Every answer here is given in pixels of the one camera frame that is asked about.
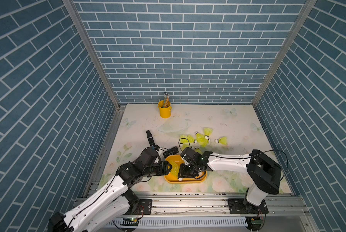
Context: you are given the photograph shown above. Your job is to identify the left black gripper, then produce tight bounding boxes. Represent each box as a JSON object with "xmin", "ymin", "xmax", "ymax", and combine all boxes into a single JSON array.
[{"xmin": 142, "ymin": 160, "xmax": 173, "ymax": 177}]

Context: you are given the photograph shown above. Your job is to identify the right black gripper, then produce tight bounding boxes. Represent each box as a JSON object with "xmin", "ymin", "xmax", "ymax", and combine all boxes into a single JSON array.
[{"xmin": 175, "ymin": 162, "xmax": 199, "ymax": 178}]

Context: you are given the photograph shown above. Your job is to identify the yellow shuttlecock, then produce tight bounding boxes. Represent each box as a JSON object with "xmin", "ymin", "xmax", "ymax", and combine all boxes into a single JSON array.
[
  {"xmin": 181, "ymin": 143, "xmax": 191, "ymax": 151},
  {"xmin": 203, "ymin": 127, "xmax": 213, "ymax": 137},
  {"xmin": 170, "ymin": 162, "xmax": 180, "ymax": 181},
  {"xmin": 195, "ymin": 132, "xmax": 210, "ymax": 147},
  {"xmin": 179, "ymin": 134, "xmax": 196, "ymax": 145},
  {"xmin": 195, "ymin": 148, "xmax": 203, "ymax": 155},
  {"xmin": 214, "ymin": 136, "xmax": 228, "ymax": 146}
]

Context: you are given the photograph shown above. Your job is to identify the yellow plastic storage box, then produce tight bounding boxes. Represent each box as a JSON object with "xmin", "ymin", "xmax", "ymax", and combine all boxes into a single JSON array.
[{"xmin": 164, "ymin": 155, "xmax": 207, "ymax": 184}]

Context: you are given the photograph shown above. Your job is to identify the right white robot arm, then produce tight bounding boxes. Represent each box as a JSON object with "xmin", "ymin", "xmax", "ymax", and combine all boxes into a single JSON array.
[{"xmin": 178, "ymin": 148, "xmax": 282, "ymax": 214}]

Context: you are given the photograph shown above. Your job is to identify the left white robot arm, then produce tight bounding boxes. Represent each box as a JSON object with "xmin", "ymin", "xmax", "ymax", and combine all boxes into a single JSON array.
[{"xmin": 48, "ymin": 147, "xmax": 172, "ymax": 232}]

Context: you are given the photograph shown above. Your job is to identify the black cylindrical marker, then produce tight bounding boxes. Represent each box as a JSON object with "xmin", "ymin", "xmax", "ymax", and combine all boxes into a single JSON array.
[{"xmin": 146, "ymin": 130, "xmax": 155, "ymax": 147}]

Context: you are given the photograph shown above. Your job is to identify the white vent grille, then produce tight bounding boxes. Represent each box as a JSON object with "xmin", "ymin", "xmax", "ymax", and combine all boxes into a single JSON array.
[{"xmin": 104, "ymin": 217, "xmax": 248, "ymax": 229}]

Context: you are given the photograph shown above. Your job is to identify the yellow pen cup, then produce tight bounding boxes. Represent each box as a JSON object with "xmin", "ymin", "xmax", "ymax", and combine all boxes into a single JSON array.
[{"xmin": 158, "ymin": 100, "xmax": 172, "ymax": 119}]

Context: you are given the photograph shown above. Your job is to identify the left circuit board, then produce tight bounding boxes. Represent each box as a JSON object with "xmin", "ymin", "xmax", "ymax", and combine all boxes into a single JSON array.
[{"xmin": 121, "ymin": 218, "xmax": 139, "ymax": 227}]

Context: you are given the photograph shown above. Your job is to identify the circuit board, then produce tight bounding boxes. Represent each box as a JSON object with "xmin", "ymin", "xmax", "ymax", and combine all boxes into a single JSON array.
[
  {"xmin": 121, "ymin": 218, "xmax": 139, "ymax": 227},
  {"xmin": 249, "ymin": 218, "xmax": 263, "ymax": 226}
]

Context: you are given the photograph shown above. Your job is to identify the pencils in cup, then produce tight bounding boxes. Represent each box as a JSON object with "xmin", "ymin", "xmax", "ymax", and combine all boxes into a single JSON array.
[{"xmin": 162, "ymin": 92, "xmax": 170, "ymax": 108}]

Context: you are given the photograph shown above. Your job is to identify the right circuit board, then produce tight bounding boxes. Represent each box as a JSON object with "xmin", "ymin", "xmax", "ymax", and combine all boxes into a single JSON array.
[{"xmin": 249, "ymin": 218, "xmax": 263, "ymax": 226}]

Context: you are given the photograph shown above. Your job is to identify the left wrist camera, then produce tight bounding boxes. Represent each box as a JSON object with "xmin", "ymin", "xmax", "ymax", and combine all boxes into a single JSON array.
[{"xmin": 163, "ymin": 147, "xmax": 179, "ymax": 159}]

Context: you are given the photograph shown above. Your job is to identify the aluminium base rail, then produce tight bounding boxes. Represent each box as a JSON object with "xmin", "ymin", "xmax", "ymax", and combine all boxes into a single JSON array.
[{"xmin": 136, "ymin": 192, "xmax": 309, "ymax": 217}]

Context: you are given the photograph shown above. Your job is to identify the left metal corner post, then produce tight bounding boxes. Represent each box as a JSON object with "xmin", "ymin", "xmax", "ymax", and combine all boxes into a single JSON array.
[{"xmin": 63, "ymin": 0, "xmax": 120, "ymax": 110}]

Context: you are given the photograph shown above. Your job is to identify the metal corner post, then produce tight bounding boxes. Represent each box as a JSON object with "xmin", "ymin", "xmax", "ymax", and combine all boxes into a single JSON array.
[
  {"xmin": 63, "ymin": 0, "xmax": 120, "ymax": 110},
  {"xmin": 251, "ymin": 0, "xmax": 317, "ymax": 108}
]

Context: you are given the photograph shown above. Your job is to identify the right metal corner post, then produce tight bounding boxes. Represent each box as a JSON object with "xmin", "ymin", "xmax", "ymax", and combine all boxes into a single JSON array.
[{"xmin": 251, "ymin": 0, "xmax": 317, "ymax": 108}]

